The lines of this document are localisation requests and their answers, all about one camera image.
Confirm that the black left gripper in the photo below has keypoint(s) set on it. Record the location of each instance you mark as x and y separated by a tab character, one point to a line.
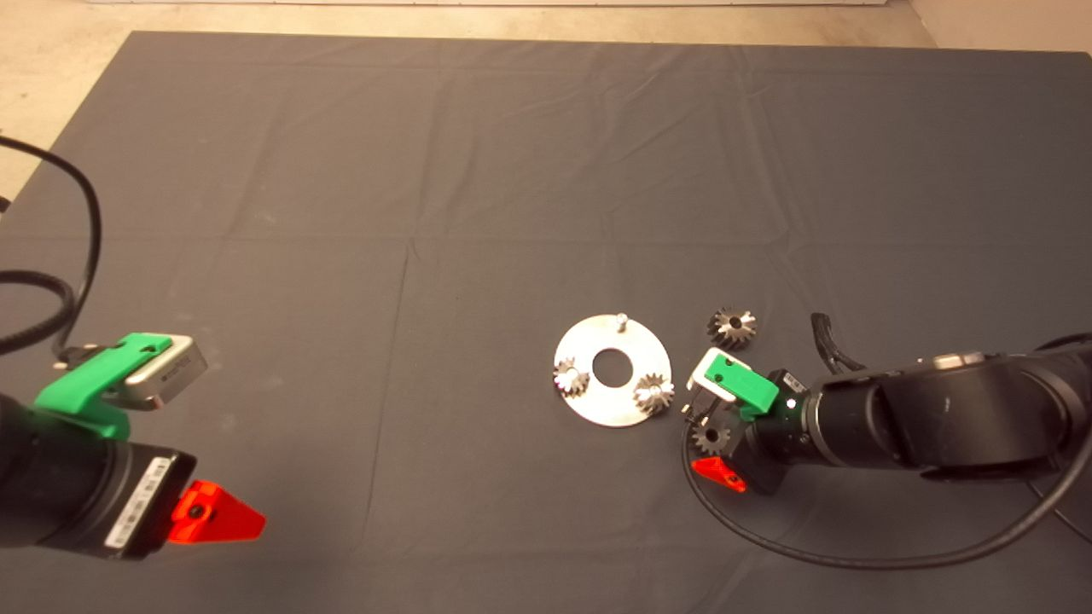
111	499

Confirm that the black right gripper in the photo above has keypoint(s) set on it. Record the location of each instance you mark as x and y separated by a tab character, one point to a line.
781	439

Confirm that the small steel gear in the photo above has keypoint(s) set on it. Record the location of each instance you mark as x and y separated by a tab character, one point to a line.
653	394
571	378
710	439

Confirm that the large steel gear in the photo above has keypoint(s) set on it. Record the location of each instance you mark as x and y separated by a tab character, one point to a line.
732	328

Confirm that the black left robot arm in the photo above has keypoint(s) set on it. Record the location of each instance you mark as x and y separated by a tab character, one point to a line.
21	486

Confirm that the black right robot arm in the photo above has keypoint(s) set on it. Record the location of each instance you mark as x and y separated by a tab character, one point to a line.
938	418

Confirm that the round metal plate with pins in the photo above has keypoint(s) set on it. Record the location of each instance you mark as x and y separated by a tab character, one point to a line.
597	406

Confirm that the dark grey table cloth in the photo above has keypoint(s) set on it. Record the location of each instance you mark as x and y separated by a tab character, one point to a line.
426	170

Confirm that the green right camera mount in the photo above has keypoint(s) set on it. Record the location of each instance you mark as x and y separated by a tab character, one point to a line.
742	388

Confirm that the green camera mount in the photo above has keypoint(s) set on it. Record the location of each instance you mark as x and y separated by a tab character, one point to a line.
81	385
742	388

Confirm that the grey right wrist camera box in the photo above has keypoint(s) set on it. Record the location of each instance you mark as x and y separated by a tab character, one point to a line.
704	375

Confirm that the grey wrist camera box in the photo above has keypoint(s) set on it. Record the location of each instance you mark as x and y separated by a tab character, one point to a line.
171	373
704	375

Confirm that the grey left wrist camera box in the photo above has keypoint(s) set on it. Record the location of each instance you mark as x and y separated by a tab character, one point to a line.
171	373

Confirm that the green left camera mount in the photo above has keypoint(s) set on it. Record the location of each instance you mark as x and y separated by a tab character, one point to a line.
81	385

